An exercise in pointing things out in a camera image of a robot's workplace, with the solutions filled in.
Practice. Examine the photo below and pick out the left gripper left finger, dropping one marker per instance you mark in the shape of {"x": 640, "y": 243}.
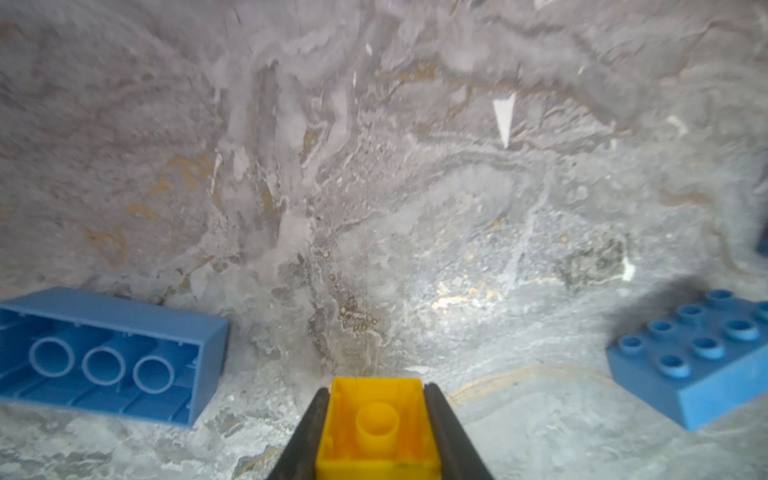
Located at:
{"x": 297, "y": 461}

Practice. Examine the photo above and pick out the yellow square lego brick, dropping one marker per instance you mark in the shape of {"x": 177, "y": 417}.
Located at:
{"x": 377, "y": 428}

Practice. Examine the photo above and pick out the blue lego brick left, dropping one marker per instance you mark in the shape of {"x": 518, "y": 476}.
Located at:
{"x": 78, "y": 350}

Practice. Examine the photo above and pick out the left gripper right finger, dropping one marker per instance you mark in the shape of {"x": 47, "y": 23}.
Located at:
{"x": 459, "y": 458}

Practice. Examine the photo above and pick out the light blue lego brick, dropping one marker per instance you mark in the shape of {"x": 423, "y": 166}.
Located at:
{"x": 698, "y": 363}

